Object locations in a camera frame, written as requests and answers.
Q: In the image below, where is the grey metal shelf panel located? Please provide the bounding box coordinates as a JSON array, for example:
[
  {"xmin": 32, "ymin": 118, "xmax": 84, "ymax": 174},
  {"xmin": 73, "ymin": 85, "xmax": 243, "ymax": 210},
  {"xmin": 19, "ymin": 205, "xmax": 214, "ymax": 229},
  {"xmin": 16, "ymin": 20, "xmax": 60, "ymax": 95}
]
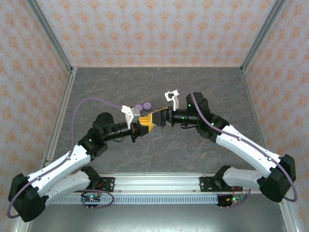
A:
[{"xmin": 28, "ymin": 204, "xmax": 287, "ymax": 232}]

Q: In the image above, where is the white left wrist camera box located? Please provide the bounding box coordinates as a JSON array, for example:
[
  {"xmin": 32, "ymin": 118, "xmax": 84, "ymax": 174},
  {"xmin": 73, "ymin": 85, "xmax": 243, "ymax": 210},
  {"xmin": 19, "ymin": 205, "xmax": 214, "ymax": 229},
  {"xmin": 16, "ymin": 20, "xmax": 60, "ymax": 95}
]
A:
[{"xmin": 120, "ymin": 105, "xmax": 141, "ymax": 129}]

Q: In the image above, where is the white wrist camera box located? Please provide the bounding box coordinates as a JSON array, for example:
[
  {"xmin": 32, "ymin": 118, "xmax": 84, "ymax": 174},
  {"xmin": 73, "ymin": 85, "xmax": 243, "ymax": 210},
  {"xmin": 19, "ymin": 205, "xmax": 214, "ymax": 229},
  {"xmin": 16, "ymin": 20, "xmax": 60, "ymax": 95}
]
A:
[
  {"xmin": 120, "ymin": 105, "xmax": 141, "ymax": 129},
  {"xmin": 164, "ymin": 89, "xmax": 181, "ymax": 112}
]

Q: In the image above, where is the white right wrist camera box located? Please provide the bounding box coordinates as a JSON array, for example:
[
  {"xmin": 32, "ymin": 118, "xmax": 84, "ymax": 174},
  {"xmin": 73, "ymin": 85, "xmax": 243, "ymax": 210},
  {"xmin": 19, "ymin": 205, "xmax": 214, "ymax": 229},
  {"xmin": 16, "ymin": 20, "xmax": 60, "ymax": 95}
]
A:
[{"xmin": 164, "ymin": 89, "xmax": 181, "ymax": 112}]

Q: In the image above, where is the aluminium side rail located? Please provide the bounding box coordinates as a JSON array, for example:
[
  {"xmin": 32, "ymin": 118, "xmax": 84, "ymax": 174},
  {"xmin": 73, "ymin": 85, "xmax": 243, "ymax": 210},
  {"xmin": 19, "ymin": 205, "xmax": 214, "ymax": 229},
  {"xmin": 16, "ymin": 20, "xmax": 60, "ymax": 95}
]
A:
[
  {"xmin": 240, "ymin": 67, "xmax": 267, "ymax": 152},
  {"xmin": 44, "ymin": 67, "xmax": 78, "ymax": 165}
]

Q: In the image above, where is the aluminium mounting rail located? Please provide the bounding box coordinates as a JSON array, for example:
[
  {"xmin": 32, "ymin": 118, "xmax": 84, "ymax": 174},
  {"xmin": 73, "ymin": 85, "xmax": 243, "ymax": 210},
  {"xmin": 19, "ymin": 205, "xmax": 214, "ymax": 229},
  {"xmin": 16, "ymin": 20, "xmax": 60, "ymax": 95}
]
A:
[{"xmin": 48, "ymin": 172, "xmax": 266, "ymax": 194}]

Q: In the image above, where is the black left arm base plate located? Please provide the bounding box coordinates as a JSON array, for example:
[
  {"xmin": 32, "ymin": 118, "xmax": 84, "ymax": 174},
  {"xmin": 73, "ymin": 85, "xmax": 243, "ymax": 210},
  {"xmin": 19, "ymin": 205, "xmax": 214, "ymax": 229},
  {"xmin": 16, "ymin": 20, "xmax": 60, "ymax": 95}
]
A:
[{"xmin": 96, "ymin": 176, "xmax": 115, "ymax": 193}]

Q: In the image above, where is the slotted grey cable duct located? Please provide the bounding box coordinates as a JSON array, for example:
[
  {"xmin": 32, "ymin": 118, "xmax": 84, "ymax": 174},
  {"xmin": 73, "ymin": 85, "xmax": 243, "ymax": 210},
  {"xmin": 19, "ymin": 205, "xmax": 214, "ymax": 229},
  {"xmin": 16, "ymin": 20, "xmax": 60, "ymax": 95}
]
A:
[{"xmin": 45, "ymin": 195, "xmax": 219, "ymax": 205}]

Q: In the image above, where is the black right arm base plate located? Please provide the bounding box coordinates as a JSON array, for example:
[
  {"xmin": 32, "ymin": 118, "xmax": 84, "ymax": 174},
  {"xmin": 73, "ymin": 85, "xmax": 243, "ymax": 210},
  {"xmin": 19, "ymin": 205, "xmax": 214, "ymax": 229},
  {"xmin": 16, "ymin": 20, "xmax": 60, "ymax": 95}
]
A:
[{"xmin": 199, "ymin": 176, "xmax": 242, "ymax": 193}]

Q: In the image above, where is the aluminium corner post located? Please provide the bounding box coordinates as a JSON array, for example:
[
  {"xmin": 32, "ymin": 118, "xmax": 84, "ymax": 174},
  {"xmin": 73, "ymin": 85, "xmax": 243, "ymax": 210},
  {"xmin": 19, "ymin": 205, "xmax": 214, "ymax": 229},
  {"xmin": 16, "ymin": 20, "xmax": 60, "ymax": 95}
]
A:
[
  {"xmin": 240, "ymin": 0, "xmax": 288, "ymax": 74},
  {"xmin": 25, "ymin": 0, "xmax": 74, "ymax": 74}
]

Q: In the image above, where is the aluminium frame leg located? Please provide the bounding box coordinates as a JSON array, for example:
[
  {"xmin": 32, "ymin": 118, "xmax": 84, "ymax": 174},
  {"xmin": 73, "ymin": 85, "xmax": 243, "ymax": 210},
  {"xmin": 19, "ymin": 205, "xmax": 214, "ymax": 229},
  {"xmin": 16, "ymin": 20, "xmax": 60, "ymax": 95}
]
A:
[
  {"xmin": 12, "ymin": 218, "xmax": 31, "ymax": 232},
  {"xmin": 279, "ymin": 202, "xmax": 300, "ymax": 232}
]

